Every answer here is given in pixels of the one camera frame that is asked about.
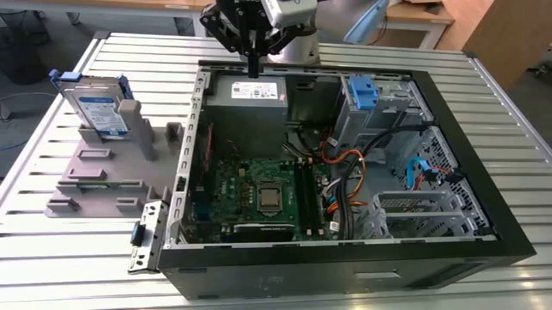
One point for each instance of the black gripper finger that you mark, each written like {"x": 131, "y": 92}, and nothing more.
{"x": 250, "y": 69}
{"x": 258, "y": 69}

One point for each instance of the hard disk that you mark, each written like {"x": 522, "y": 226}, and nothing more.
{"x": 101, "y": 113}

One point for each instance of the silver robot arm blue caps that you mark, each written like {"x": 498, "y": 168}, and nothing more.
{"x": 302, "y": 48}

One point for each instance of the grey metal disk bay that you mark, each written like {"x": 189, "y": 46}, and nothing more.
{"x": 423, "y": 214}

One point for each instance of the grey power supply unit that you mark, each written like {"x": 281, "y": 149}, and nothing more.
{"x": 246, "y": 122}

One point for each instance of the blue plastic drive latch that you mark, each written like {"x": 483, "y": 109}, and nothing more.
{"x": 364, "y": 93}

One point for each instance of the grey metal optical drive cage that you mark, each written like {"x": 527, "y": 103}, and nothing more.
{"x": 375, "y": 122}

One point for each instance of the green motherboard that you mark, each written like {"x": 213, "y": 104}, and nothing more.
{"x": 233, "y": 181}

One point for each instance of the CPU socket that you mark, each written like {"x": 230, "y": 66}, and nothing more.
{"x": 270, "y": 184}

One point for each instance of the wooden top desk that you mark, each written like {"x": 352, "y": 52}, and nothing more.
{"x": 413, "y": 14}

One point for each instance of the silver CPU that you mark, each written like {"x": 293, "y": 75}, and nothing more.
{"x": 269, "y": 197}

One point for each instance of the black RAM slot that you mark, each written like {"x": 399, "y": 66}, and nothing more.
{"x": 302, "y": 197}
{"x": 314, "y": 197}

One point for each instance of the grey plastic parts rack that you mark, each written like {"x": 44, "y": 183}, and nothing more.
{"x": 121, "y": 168}

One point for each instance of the green RAM stick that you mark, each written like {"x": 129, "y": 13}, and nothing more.
{"x": 107, "y": 185}

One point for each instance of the black graphics card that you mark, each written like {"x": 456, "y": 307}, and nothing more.
{"x": 264, "y": 232}

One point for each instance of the black waste bin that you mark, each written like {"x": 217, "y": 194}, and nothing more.
{"x": 23, "y": 69}

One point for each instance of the wooden cabinet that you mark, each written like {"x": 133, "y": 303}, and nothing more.
{"x": 508, "y": 32}

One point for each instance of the black open PC case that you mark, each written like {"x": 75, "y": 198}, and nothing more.
{"x": 302, "y": 277}

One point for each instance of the black caster wheels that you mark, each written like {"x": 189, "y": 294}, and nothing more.
{"x": 544, "y": 69}

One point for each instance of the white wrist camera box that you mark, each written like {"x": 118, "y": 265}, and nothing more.
{"x": 293, "y": 13}

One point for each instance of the white frame desk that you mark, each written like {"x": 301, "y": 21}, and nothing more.
{"x": 129, "y": 8}

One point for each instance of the hinged metal bracket blue tab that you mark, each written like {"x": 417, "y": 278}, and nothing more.
{"x": 151, "y": 232}

